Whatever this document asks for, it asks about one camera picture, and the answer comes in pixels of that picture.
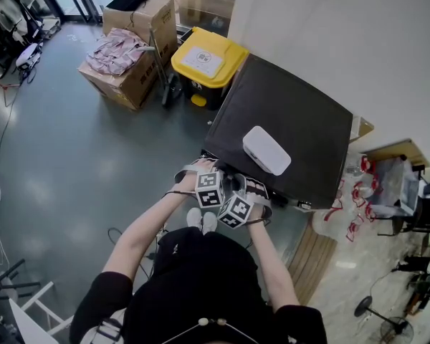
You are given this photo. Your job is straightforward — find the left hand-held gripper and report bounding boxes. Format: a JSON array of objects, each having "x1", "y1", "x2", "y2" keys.
[{"x1": 174, "y1": 162, "x2": 226, "y2": 210}]

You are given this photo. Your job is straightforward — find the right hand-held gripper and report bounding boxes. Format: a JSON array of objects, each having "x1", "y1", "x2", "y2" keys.
[{"x1": 217, "y1": 172, "x2": 274, "y2": 231}]

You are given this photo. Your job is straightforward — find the person's left forearm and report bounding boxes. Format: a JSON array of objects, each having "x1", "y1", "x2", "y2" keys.
[{"x1": 102, "y1": 177, "x2": 199, "y2": 283}]

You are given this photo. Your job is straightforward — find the person's right forearm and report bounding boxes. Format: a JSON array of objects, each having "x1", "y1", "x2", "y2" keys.
[{"x1": 245, "y1": 215, "x2": 302, "y2": 312}]

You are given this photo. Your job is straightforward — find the black washing machine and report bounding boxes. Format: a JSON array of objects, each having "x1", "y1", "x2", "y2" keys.
[{"x1": 202, "y1": 53, "x2": 355, "y2": 211}]

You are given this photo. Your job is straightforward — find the person's left hand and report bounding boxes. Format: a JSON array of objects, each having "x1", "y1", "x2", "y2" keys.
[{"x1": 190, "y1": 158, "x2": 218, "y2": 174}]

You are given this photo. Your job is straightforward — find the person's right hand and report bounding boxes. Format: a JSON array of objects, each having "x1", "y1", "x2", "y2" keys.
[{"x1": 244, "y1": 177, "x2": 270, "y2": 204}]

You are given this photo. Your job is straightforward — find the person's white shoes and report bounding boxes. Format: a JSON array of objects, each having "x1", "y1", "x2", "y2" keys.
[{"x1": 186, "y1": 206, "x2": 219, "y2": 235}]

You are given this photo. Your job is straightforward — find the white rectangular box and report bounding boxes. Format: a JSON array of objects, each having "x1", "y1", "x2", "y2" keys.
[{"x1": 242, "y1": 125, "x2": 292, "y2": 176}]

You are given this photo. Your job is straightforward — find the person's black clothing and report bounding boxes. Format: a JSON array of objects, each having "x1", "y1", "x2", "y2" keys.
[{"x1": 69, "y1": 226, "x2": 328, "y2": 344}]

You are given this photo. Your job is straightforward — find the wooden slat board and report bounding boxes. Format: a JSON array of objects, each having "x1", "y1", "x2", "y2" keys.
[{"x1": 287, "y1": 219, "x2": 338, "y2": 306}]

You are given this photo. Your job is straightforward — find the metal hand trolley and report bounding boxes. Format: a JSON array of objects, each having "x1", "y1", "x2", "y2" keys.
[{"x1": 147, "y1": 22, "x2": 183, "y2": 108}]

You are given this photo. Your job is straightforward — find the clear red-print plastic bags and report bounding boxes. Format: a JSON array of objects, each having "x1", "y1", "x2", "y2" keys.
[{"x1": 313, "y1": 155, "x2": 421, "y2": 244}]

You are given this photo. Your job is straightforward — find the yellow-lid black trash bin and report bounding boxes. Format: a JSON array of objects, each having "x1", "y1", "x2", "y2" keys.
[{"x1": 170, "y1": 26, "x2": 250, "y2": 112}]

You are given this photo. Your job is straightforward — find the low wide cardboard box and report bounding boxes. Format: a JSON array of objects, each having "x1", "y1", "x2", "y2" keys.
[{"x1": 77, "y1": 47, "x2": 159, "y2": 112}]

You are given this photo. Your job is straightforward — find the flat cardboard piece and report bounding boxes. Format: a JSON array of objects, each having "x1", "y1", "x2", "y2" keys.
[{"x1": 348, "y1": 115, "x2": 375, "y2": 144}]

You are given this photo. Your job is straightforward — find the pink patterned cloth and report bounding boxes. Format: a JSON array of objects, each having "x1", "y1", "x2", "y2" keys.
[{"x1": 85, "y1": 27, "x2": 150, "y2": 76}]

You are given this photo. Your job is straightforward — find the wooden table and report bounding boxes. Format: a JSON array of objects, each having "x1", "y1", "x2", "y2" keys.
[{"x1": 359, "y1": 138, "x2": 430, "y2": 168}]

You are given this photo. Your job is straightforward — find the tall cardboard box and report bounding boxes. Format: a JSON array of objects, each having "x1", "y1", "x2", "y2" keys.
[{"x1": 102, "y1": 0, "x2": 179, "y2": 62}]

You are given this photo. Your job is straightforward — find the black chair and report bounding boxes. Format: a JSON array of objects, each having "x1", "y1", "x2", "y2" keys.
[{"x1": 377, "y1": 182, "x2": 430, "y2": 237}]

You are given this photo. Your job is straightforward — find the black floor fan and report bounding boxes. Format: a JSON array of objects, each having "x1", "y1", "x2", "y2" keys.
[{"x1": 353, "y1": 295, "x2": 415, "y2": 344}]

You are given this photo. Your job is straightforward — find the black floor stand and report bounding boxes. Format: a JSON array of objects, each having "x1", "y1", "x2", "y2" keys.
[{"x1": 0, "y1": 258, "x2": 42, "y2": 301}]

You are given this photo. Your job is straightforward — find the white floor device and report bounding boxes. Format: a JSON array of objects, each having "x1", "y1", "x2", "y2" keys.
[{"x1": 15, "y1": 42, "x2": 44, "y2": 74}]

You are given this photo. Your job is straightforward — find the red tripod stand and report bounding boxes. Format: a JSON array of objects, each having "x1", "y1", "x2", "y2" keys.
[{"x1": 0, "y1": 71, "x2": 22, "y2": 108}]

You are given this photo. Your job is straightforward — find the clothes rack with grey garments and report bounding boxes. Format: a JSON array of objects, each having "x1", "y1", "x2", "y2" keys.
[{"x1": 0, "y1": 0, "x2": 62, "y2": 52}]

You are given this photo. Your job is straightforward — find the white metal frame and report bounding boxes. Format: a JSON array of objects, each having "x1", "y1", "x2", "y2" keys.
[{"x1": 8, "y1": 280, "x2": 75, "y2": 344}]

